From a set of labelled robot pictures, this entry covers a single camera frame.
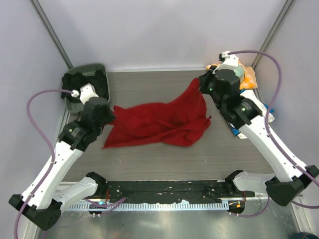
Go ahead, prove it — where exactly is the white slotted cable duct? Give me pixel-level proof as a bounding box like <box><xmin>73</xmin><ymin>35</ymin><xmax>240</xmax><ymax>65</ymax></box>
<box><xmin>68</xmin><ymin>201</ymin><xmax>229</xmax><ymax>214</ymax></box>

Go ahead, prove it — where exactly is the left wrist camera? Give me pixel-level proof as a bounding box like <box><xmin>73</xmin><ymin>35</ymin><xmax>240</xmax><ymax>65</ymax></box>
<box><xmin>71</xmin><ymin>84</ymin><xmax>98</xmax><ymax>105</ymax></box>

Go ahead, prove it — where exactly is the grey plastic bin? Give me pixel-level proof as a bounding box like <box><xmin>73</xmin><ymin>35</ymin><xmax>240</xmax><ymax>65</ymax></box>
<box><xmin>64</xmin><ymin>63</ymin><xmax>112</xmax><ymax>115</ymax></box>

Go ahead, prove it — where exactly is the orange checkered cloth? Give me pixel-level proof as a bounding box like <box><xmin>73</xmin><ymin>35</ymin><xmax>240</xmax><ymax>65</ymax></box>
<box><xmin>206</xmin><ymin>60</ymin><xmax>257</xmax><ymax>91</ymax></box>

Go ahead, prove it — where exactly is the light green bowl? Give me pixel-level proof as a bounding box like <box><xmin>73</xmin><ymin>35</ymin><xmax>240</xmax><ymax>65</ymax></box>
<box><xmin>234</xmin><ymin>64</ymin><xmax>245</xmax><ymax>83</ymax></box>

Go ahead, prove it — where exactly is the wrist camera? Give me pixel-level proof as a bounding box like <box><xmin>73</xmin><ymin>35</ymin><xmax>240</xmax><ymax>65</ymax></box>
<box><xmin>71</xmin><ymin>84</ymin><xmax>98</xmax><ymax>105</ymax></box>
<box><xmin>217</xmin><ymin>51</ymin><xmax>239</xmax><ymax>71</ymax></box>

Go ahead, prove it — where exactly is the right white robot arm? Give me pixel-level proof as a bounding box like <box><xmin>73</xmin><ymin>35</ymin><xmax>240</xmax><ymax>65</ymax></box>
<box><xmin>199</xmin><ymin>69</ymin><xmax>319</xmax><ymax>206</ymax></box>

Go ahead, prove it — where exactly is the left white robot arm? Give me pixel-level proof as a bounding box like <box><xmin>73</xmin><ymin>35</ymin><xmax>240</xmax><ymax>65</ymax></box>
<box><xmin>8</xmin><ymin>97</ymin><xmax>115</xmax><ymax>231</ymax></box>

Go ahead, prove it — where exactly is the red t-shirt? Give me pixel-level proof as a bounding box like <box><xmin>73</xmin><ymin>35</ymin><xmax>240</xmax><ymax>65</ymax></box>
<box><xmin>103</xmin><ymin>78</ymin><xmax>211</xmax><ymax>149</ymax></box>

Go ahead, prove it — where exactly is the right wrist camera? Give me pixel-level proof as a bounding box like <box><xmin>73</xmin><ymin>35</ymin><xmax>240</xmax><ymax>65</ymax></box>
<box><xmin>217</xmin><ymin>51</ymin><xmax>239</xmax><ymax>71</ymax></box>

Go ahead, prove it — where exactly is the white daisy print t-shirt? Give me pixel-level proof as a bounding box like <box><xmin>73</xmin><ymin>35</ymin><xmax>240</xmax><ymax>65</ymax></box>
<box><xmin>228</xmin><ymin>89</ymin><xmax>269</xmax><ymax>139</ymax></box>

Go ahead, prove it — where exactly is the black t-shirt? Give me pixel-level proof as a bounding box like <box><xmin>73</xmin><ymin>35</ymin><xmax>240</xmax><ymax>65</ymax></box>
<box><xmin>62</xmin><ymin>70</ymin><xmax>109</xmax><ymax>100</ymax></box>

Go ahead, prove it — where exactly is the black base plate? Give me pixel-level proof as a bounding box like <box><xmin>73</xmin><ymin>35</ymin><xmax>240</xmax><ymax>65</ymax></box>
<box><xmin>84</xmin><ymin>179</ymin><xmax>255</xmax><ymax>204</ymax></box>

